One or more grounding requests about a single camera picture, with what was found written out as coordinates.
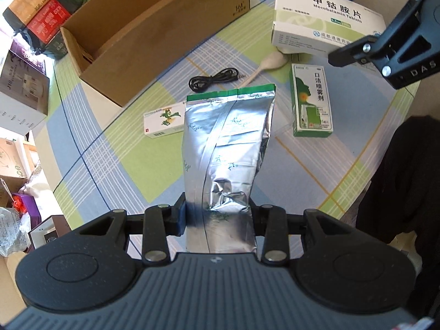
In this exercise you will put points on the green throat spray box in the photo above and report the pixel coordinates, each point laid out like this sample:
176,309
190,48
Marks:
311,108

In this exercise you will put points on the silver foil pouch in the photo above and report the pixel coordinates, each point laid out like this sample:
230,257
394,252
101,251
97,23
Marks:
225,135

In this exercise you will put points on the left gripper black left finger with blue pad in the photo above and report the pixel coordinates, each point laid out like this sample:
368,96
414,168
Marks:
160,222

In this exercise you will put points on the white appliance box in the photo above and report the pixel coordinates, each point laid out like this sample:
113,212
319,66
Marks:
24,88

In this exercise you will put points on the white ointment box with bird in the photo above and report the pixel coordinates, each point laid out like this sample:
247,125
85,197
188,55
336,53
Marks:
164,121

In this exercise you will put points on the brown open gift box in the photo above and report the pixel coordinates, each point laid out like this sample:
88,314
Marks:
49,230

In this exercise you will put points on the checked tablecloth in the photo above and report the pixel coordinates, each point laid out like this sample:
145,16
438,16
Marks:
96,156

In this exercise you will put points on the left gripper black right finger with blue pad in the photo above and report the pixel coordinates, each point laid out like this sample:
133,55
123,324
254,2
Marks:
270,222

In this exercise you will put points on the white plastic bag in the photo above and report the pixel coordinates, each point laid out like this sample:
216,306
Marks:
14,229

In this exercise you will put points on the red black stacked container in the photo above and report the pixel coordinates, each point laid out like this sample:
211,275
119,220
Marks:
43,33

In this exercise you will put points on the white plastic spoon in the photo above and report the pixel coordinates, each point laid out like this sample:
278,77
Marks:
272,61

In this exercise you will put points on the brown cardboard box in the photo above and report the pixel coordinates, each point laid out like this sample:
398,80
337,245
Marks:
118,47

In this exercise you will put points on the open kraft packaging box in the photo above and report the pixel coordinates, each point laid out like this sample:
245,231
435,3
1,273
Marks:
18,161

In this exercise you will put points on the white green tablet box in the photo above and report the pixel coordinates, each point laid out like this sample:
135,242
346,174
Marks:
319,27

